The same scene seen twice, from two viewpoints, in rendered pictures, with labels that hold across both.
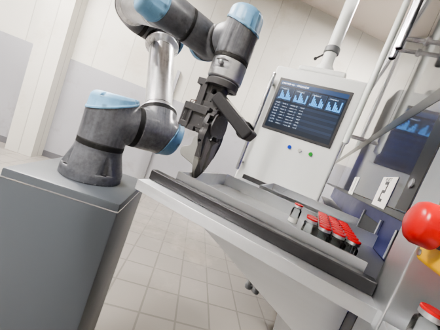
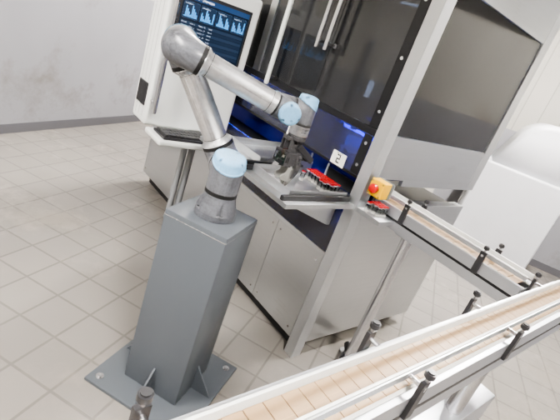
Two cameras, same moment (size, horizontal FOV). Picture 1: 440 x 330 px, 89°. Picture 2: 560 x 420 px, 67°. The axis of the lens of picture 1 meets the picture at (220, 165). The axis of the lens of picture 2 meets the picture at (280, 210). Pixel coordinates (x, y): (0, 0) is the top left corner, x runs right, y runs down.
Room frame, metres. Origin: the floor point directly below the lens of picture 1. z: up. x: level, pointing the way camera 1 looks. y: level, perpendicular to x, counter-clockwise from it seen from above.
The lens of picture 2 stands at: (-0.15, 1.53, 1.44)
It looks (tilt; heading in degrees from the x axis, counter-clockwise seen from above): 21 degrees down; 292
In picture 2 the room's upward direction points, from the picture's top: 20 degrees clockwise
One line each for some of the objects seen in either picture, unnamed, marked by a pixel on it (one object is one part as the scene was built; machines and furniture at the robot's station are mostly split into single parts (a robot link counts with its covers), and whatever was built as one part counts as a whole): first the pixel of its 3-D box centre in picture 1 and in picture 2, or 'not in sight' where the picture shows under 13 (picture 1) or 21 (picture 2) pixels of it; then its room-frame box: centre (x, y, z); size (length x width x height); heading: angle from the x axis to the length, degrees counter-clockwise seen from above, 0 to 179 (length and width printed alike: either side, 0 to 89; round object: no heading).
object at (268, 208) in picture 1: (268, 208); (300, 181); (0.49, -0.13, 0.90); 0.34 x 0.26 x 0.04; 67
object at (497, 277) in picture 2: not in sight; (446, 237); (-0.14, -0.26, 0.92); 0.69 x 0.15 x 0.16; 158
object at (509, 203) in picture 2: not in sight; (510, 193); (-0.46, -3.29, 0.74); 0.86 x 0.68 x 1.48; 8
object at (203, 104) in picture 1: (210, 109); (290, 150); (0.50, 0.06, 1.06); 0.09 x 0.08 x 0.12; 68
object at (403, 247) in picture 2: not in sight; (374, 305); (0.00, -0.31, 0.46); 0.09 x 0.09 x 0.77; 68
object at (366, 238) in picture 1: (311, 207); (272, 152); (0.77, -0.35, 0.90); 0.34 x 0.26 x 0.04; 68
